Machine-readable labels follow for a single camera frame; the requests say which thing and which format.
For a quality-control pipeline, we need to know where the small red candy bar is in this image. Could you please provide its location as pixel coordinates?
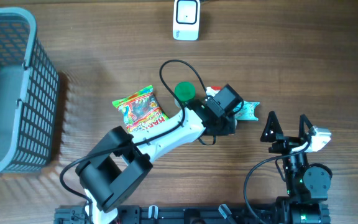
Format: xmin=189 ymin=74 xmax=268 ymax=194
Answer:
xmin=206 ymin=86 xmax=222 ymax=96

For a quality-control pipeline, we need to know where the grey mesh shopping basket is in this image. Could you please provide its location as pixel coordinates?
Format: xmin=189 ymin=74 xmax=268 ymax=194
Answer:
xmin=0 ymin=7 xmax=60 ymax=174

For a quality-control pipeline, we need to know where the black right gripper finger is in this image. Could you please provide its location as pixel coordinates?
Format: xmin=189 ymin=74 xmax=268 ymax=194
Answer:
xmin=260 ymin=111 xmax=284 ymax=142
xmin=298 ymin=114 xmax=313 ymax=139

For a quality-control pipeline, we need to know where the white barcode scanner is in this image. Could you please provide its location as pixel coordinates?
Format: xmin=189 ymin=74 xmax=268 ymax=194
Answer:
xmin=172 ymin=0 xmax=201 ymax=41

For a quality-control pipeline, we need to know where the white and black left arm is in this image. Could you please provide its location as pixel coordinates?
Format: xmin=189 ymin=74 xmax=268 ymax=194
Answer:
xmin=75 ymin=98 xmax=237 ymax=223

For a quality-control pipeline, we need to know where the green lid plastic jar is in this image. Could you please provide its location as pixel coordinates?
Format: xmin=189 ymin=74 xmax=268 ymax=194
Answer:
xmin=174 ymin=82 xmax=196 ymax=107

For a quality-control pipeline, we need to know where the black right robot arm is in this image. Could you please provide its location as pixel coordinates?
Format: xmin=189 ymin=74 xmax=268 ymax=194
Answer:
xmin=260 ymin=111 xmax=333 ymax=224

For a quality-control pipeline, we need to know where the light blue tissue pack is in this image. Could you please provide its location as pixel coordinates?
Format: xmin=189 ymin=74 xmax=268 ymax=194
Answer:
xmin=234 ymin=101 xmax=260 ymax=121

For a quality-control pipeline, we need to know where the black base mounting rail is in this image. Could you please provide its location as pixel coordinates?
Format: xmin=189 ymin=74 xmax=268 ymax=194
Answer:
xmin=53 ymin=204 xmax=289 ymax=224

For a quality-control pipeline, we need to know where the green Haribo candy bag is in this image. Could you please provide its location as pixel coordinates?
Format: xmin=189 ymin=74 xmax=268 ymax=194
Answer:
xmin=112 ymin=85 xmax=168 ymax=133

